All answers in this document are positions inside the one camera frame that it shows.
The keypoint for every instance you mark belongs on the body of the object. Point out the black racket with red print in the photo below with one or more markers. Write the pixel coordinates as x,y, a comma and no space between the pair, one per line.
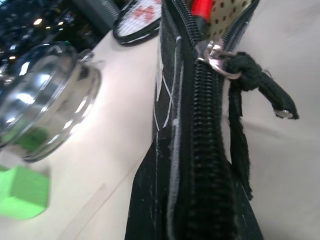
140,22

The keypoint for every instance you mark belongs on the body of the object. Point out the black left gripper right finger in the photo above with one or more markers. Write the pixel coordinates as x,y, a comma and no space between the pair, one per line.
247,220

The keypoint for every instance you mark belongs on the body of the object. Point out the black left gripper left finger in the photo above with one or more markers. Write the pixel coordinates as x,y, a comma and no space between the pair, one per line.
145,200

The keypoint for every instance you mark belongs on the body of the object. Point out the red marker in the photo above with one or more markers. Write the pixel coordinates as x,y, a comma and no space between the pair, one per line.
201,8

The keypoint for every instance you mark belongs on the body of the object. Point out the black grid pattern zipper pouch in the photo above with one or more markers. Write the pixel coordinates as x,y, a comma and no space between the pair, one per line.
200,125

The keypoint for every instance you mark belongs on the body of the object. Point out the green block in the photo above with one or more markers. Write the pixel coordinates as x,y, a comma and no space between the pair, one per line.
22,192

